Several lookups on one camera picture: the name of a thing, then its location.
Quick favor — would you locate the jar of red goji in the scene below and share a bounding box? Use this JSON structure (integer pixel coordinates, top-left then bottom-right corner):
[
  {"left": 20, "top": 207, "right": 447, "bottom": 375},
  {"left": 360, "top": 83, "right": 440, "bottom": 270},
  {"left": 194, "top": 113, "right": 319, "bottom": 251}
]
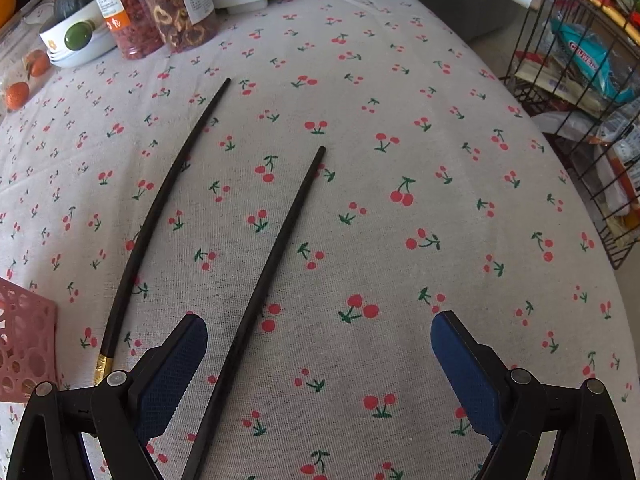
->
[{"left": 96, "top": 0, "right": 163, "bottom": 60}]

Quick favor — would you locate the white ceramic bowl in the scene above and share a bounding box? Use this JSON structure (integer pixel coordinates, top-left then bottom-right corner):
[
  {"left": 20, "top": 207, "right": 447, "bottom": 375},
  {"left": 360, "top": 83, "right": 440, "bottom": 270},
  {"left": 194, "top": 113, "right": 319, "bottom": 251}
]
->
[{"left": 39, "top": 0, "right": 116, "bottom": 68}]

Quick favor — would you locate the black chopstick gold end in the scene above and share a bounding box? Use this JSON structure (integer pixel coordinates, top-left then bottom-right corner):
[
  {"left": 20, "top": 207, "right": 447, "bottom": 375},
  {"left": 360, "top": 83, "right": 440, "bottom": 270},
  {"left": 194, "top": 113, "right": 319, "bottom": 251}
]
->
[{"left": 93, "top": 78, "right": 231, "bottom": 386}]

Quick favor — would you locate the green lime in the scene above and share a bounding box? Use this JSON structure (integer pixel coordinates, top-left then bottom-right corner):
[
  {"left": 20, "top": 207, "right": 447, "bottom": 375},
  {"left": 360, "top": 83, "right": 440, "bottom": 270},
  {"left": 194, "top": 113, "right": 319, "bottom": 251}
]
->
[{"left": 64, "top": 20, "right": 96, "bottom": 52}]

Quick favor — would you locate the large orange on jar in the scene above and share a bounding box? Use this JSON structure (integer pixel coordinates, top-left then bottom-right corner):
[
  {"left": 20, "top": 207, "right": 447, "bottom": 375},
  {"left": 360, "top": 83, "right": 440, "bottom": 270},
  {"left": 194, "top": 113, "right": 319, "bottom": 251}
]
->
[{"left": 0, "top": 0, "right": 16, "bottom": 27}]

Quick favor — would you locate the pink perforated utensil basket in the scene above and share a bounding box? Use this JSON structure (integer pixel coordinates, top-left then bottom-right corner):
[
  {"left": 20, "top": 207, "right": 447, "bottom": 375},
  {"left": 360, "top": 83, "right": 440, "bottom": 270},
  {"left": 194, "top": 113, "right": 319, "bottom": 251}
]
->
[{"left": 0, "top": 278, "right": 56, "bottom": 403}]

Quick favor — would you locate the plain black chopstick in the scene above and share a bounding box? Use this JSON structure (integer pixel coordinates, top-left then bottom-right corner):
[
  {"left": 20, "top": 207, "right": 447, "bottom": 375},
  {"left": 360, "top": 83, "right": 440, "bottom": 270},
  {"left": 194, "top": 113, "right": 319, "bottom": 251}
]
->
[{"left": 181, "top": 146, "right": 326, "bottom": 480}]

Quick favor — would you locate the cherry print tablecloth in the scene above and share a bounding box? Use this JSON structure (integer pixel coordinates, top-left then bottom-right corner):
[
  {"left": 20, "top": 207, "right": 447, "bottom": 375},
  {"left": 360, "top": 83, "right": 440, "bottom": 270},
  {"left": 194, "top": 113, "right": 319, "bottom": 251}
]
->
[{"left": 1, "top": 0, "right": 639, "bottom": 479}]

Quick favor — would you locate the jar of dried fruit slices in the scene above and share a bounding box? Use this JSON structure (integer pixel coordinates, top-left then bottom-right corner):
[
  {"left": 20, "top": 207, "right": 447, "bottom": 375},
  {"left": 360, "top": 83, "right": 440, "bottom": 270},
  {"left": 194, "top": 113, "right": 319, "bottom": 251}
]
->
[{"left": 144, "top": 0, "right": 218, "bottom": 53}]

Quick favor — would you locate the black wire storage rack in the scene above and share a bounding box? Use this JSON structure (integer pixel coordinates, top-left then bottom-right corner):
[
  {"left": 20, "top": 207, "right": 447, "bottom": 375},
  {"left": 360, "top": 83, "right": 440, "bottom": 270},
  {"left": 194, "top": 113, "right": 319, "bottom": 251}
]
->
[{"left": 504, "top": 0, "right": 639, "bottom": 269}]

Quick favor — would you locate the glass jar with oranges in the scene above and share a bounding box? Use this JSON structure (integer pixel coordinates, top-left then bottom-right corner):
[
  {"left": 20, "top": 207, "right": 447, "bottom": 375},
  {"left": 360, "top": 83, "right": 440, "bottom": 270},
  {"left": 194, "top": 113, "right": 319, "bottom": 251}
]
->
[{"left": 1, "top": 2, "right": 53, "bottom": 116}]

